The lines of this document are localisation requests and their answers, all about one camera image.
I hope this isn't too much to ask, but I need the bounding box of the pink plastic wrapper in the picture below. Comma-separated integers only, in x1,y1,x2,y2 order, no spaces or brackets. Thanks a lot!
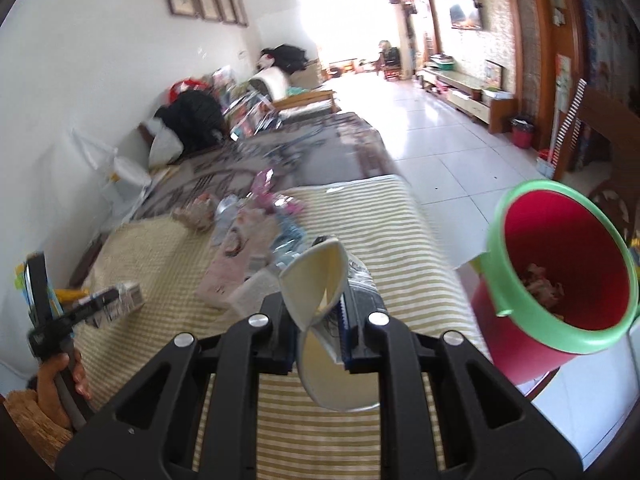
250,170,306,216

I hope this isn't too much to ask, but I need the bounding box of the small red floor bin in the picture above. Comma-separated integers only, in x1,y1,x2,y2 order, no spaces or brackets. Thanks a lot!
510,117,536,150

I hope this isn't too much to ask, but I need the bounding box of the black cloth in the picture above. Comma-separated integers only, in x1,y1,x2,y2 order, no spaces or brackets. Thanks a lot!
260,44,308,73

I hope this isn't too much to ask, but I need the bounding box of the red dustpan with handle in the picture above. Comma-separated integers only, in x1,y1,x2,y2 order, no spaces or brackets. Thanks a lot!
537,110,563,178

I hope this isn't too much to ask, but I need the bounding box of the dark brown box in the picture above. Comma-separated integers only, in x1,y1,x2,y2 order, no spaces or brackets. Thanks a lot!
75,281,147,332

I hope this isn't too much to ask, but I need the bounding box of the white bag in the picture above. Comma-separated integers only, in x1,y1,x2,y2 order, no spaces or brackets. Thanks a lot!
147,120,186,168

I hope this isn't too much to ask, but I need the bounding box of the white dotted paper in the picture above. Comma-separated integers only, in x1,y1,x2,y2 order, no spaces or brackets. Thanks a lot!
215,195,242,231

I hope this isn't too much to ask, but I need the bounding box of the blue white wrapper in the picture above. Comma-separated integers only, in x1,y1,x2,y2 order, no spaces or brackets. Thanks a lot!
272,210,308,261

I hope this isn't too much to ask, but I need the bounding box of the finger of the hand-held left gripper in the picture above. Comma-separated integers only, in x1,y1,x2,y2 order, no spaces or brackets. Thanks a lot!
52,292,125,333

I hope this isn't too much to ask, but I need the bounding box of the carved wooden chair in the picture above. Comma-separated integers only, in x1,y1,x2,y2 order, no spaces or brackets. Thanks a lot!
550,77,640,261

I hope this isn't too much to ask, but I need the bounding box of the white desk lamp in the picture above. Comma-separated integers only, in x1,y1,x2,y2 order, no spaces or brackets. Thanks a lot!
72,127,153,221

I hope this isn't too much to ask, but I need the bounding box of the person's left hand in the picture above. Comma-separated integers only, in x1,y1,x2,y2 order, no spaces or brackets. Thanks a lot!
37,350,93,428

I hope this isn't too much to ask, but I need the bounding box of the wooden sofa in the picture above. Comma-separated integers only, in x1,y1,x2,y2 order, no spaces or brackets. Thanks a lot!
270,67,341,116

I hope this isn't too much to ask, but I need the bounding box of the person's left forearm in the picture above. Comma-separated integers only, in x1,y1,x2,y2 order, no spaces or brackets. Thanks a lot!
0,387,76,468

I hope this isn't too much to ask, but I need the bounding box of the clear plastic bottle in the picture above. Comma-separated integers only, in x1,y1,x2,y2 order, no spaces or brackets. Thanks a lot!
227,255,383,313

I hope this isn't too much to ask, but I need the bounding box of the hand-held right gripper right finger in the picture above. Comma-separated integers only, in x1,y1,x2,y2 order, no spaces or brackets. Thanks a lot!
340,292,583,480

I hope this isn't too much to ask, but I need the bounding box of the red bag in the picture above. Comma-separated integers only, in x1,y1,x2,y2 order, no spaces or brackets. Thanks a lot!
170,77,206,101

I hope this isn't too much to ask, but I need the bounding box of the wall television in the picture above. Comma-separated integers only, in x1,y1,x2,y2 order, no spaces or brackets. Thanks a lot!
450,2,485,31

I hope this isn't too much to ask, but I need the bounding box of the red bin with green rim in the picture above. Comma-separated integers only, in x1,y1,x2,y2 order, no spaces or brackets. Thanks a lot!
470,180,640,386

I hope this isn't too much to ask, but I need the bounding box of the black jacket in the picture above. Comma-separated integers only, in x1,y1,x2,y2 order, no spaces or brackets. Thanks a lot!
155,92,226,153

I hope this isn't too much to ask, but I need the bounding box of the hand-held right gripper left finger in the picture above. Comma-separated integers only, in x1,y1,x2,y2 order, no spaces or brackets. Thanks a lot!
55,292,297,480

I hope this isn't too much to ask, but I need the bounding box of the magazine rack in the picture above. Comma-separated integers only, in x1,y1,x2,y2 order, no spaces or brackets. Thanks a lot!
212,67,281,141

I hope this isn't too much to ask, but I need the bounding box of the yellow checkered cloth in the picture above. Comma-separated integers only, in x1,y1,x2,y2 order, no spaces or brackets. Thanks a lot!
70,175,493,480

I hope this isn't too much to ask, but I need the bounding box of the crushed white paper cup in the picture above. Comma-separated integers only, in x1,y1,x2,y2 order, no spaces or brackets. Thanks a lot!
277,239,381,413

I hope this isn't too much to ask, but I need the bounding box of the printed paper wrapper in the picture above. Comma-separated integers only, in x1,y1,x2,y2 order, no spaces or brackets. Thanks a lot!
520,262,566,318
172,195,216,233

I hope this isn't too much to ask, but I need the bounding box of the low television cabinet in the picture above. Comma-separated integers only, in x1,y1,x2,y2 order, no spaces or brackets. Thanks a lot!
420,67,518,133

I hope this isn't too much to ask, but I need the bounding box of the printed grey table cover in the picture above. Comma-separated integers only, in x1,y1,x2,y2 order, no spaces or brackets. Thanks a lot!
125,112,401,221

